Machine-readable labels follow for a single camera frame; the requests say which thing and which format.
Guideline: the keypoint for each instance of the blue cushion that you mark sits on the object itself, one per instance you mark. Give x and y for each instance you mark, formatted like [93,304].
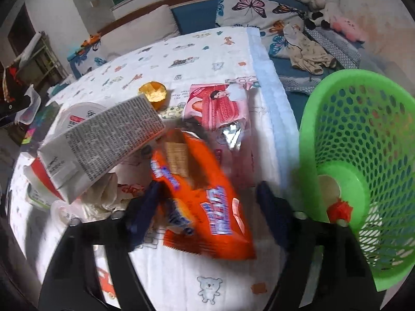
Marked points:
[194,16]

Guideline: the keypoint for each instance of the black and white cow plush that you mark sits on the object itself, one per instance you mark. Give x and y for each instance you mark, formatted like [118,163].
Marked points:
[316,3]

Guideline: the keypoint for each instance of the grey striped cloth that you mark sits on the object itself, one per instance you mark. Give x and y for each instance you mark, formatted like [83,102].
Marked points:
[343,48]

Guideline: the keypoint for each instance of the pink plush toy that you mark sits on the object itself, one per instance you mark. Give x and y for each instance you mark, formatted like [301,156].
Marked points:
[348,24]

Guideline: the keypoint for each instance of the clear plastic bag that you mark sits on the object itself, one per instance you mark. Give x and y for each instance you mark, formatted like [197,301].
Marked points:
[69,212]

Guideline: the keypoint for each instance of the white printed milk carton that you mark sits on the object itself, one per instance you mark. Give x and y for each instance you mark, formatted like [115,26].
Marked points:
[107,136]

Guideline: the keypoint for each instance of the pink snack packet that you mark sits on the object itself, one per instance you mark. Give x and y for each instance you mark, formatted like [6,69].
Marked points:
[210,107]

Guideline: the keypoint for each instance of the beige pillow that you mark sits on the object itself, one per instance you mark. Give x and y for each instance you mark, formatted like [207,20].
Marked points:
[142,32]

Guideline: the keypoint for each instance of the red cartoon paper cup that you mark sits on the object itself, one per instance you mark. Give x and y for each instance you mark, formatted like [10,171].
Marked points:
[43,173]

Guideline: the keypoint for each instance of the white printed blanket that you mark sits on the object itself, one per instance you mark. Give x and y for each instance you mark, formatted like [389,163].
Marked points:
[201,58]

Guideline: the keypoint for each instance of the green plastic mesh basket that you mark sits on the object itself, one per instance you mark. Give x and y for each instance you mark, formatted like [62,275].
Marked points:
[311,136]

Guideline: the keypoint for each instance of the blue bed sheet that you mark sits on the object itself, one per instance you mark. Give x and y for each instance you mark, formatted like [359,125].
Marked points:
[291,84]

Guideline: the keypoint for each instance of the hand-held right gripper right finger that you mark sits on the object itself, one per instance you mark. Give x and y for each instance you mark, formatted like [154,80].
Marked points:
[271,213]

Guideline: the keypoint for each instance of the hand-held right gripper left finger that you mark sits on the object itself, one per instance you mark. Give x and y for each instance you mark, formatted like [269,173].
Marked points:
[147,210]

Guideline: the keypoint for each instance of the small yellow plastic cup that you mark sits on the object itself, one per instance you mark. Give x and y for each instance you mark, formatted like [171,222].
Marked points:
[152,94]

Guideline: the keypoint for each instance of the orange snack packet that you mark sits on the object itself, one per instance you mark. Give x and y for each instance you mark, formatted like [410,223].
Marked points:
[210,201]

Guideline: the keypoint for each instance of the white round container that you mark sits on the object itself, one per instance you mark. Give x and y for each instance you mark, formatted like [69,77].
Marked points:
[77,111]

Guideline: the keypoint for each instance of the butterfly print pillow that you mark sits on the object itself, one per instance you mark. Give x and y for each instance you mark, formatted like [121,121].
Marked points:
[249,9]

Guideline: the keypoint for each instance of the beige crumpled clothing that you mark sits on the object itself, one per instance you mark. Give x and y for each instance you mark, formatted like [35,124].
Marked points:
[308,51]

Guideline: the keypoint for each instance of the orange toy car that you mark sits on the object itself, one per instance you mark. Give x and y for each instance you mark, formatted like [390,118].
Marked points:
[90,40]

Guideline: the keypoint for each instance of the clear plastic box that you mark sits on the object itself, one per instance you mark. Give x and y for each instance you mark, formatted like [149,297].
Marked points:
[30,103]

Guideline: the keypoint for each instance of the metal shelf rack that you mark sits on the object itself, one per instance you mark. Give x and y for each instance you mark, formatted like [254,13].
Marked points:
[45,58]

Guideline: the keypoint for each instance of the white tissue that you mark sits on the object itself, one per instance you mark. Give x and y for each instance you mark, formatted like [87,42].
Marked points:
[102,191]

